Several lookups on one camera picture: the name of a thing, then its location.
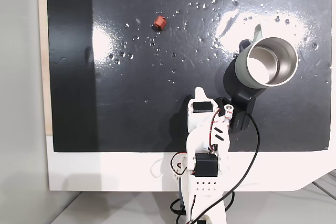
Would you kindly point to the green steel cup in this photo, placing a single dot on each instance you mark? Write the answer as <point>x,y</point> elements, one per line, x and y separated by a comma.
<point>242,66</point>

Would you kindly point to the red cube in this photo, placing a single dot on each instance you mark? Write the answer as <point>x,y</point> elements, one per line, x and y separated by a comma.
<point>160,23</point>

